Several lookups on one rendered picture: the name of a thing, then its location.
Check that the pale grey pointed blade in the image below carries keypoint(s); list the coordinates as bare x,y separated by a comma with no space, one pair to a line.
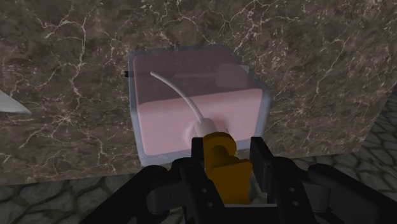
11,105

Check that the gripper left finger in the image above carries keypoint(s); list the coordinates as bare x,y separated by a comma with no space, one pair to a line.
186,198

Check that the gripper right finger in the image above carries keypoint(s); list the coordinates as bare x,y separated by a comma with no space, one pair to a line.
288,192

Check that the pink translucent square container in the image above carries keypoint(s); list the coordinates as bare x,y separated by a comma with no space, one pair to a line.
167,127

